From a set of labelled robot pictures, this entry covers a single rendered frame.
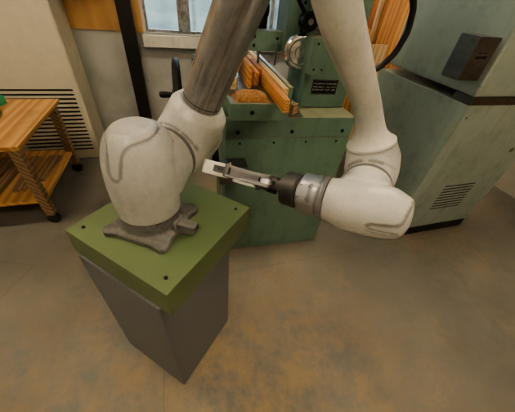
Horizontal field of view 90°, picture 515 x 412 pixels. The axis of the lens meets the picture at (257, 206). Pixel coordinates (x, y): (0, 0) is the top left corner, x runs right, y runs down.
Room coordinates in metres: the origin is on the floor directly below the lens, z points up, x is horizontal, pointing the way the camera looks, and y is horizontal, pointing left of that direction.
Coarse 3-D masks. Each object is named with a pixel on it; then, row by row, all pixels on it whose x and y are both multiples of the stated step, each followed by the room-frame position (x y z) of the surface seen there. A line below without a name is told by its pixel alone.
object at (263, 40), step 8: (256, 32) 1.19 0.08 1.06; (264, 32) 1.20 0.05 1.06; (272, 32) 1.21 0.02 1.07; (280, 32) 1.22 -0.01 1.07; (256, 40) 1.19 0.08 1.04; (264, 40) 1.20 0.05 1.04; (272, 40) 1.21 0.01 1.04; (280, 40) 1.22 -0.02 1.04; (256, 48) 1.19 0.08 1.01; (264, 48) 1.20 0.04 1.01; (272, 48) 1.21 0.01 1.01; (280, 48) 1.22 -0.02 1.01
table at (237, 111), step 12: (240, 84) 1.07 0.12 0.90; (228, 96) 0.91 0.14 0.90; (228, 108) 0.90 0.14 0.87; (240, 108) 0.86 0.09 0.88; (252, 108) 0.87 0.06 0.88; (264, 108) 0.89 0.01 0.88; (276, 108) 0.90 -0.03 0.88; (240, 120) 0.86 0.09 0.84; (252, 120) 0.87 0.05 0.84; (264, 120) 0.89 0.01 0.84
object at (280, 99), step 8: (248, 56) 1.38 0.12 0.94; (264, 72) 1.13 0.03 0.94; (264, 80) 1.06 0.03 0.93; (272, 80) 1.02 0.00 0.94; (272, 88) 0.95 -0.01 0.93; (272, 96) 0.94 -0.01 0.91; (280, 96) 0.86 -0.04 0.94; (280, 104) 0.85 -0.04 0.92; (288, 104) 0.82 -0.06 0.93; (288, 112) 0.82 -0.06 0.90
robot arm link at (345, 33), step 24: (312, 0) 0.43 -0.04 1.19; (336, 0) 0.41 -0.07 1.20; (360, 0) 0.42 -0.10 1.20; (336, 24) 0.42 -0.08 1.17; (360, 24) 0.43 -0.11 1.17; (336, 48) 0.43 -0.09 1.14; (360, 48) 0.44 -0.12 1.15; (360, 72) 0.46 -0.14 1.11; (360, 96) 0.48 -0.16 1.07; (360, 120) 0.52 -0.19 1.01; (384, 120) 0.53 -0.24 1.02; (360, 144) 0.51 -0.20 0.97; (384, 144) 0.49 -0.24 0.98; (384, 168) 0.46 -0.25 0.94
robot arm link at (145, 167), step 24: (120, 120) 0.50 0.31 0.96; (144, 120) 0.51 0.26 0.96; (120, 144) 0.44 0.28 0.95; (144, 144) 0.45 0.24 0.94; (168, 144) 0.49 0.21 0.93; (120, 168) 0.42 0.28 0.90; (144, 168) 0.43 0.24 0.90; (168, 168) 0.46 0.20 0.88; (192, 168) 0.56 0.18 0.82; (120, 192) 0.41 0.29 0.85; (144, 192) 0.41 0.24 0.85; (168, 192) 0.45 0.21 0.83; (120, 216) 0.42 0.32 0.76; (144, 216) 0.41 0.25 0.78; (168, 216) 0.44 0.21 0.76
